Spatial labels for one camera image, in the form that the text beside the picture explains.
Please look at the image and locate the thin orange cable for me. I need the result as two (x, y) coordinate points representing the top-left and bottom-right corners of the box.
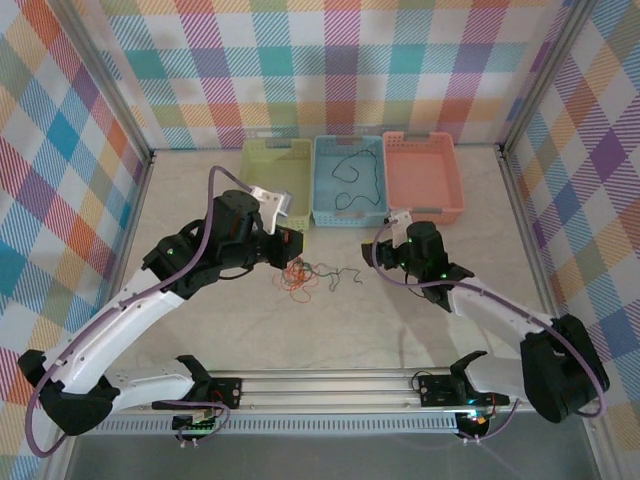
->
(284, 267), (322, 305)
(272, 257), (316, 294)

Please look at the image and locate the thin black cable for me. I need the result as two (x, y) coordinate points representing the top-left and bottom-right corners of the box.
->
(332, 147), (384, 211)
(299, 262), (344, 295)

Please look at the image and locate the green plastic basket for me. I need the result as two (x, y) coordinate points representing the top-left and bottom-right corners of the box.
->
(235, 138), (315, 231)

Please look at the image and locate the blue plastic basket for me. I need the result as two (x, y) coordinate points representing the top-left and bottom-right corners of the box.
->
(310, 133), (390, 229)

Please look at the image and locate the pink plastic basket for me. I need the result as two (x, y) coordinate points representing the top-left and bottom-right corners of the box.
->
(382, 130), (466, 225)

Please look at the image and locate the aluminium table edge bar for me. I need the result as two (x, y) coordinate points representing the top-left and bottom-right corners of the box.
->
(42, 152), (156, 480)
(497, 147), (621, 480)

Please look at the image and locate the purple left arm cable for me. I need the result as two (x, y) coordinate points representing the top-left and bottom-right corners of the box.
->
(27, 166), (256, 459)

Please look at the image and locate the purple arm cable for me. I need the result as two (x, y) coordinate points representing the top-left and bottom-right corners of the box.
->
(372, 213), (610, 444)
(27, 166), (256, 459)

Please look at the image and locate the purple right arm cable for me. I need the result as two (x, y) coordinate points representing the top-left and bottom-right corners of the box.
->
(372, 213), (610, 444)

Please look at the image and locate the aluminium mounting rail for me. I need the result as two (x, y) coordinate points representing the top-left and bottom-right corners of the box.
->
(107, 368), (604, 415)

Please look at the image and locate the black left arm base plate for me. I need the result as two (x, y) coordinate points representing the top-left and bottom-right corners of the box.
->
(152, 377), (244, 412)

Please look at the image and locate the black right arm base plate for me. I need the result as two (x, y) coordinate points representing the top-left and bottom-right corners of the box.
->
(417, 372), (511, 407)

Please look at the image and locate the grey slotted cable duct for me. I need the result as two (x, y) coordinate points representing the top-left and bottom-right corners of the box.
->
(99, 412), (461, 436)

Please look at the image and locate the aluminium frame post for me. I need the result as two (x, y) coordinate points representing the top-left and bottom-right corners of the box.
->
(57, 0), (155, 164)
(498, 0), (601, 157)

